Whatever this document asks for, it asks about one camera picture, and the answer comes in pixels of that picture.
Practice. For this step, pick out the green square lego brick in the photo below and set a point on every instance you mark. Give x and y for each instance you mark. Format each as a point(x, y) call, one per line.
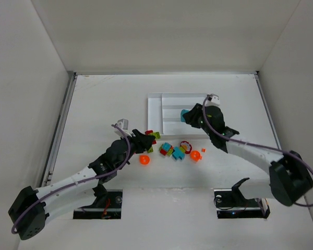
point(157, 136)

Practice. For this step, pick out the orange round lego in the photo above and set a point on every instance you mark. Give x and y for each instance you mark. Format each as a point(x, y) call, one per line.
point(195, 156)
point(144, 160)

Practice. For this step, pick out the orange round lego left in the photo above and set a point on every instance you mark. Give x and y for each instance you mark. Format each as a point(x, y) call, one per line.
point(144, 160)

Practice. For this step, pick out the red flower lego brick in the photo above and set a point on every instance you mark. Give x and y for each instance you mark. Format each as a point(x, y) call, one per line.
point(186, 146)

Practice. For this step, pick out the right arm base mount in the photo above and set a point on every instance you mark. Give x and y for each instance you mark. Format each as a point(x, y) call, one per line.
point(231, 204)

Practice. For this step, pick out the teal square lego brick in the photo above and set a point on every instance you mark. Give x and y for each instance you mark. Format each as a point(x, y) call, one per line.
point(167, 146)

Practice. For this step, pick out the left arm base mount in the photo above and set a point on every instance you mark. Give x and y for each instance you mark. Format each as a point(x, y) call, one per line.
point(107, 206)

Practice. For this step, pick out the green lego under flower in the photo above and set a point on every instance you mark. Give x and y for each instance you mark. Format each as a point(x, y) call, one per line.
point(182, 149)

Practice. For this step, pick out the teal stepped lego brick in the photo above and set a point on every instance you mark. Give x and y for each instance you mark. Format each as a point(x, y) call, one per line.
point(177, 154)

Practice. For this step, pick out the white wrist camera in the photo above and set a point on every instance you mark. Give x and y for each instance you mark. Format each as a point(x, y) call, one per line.
point(121, 127)
point(213, 100)

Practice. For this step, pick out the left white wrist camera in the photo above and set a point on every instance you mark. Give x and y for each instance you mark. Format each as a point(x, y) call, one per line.
point(121, 127)

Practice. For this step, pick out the white compartment tray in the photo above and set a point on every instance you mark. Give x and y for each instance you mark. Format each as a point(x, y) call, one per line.
point(164, 115)

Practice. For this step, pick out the red arch lego brick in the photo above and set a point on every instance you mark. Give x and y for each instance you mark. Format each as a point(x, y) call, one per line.
point(149, 132)

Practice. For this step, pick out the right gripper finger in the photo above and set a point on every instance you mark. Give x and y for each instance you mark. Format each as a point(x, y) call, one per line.
point(195, 111)
point(191, 120)

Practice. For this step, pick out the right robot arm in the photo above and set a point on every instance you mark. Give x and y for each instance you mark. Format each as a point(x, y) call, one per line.
point(288, 178)

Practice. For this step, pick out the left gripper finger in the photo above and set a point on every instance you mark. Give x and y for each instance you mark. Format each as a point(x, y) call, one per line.
point(143, 138)
point(142, 147)

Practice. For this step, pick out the teal rounded lego brick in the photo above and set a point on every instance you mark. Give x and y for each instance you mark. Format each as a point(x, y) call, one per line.
point(183, 111)

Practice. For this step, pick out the orange round lego right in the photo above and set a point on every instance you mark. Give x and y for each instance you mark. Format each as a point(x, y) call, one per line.
point(195, 156)

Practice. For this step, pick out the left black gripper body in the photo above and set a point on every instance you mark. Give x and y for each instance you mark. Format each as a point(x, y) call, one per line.
point(139, 141)

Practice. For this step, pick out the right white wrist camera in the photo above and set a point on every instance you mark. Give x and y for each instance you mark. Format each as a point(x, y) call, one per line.
point(213, 100)

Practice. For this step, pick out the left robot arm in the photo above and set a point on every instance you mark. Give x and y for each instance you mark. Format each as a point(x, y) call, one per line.
point(34, 208)

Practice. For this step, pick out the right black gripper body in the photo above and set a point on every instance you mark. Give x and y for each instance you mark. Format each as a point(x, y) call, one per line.
point(196, 116)

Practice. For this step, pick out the red slope lego brick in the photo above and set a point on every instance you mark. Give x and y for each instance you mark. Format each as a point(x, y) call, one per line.
point(164, 152)

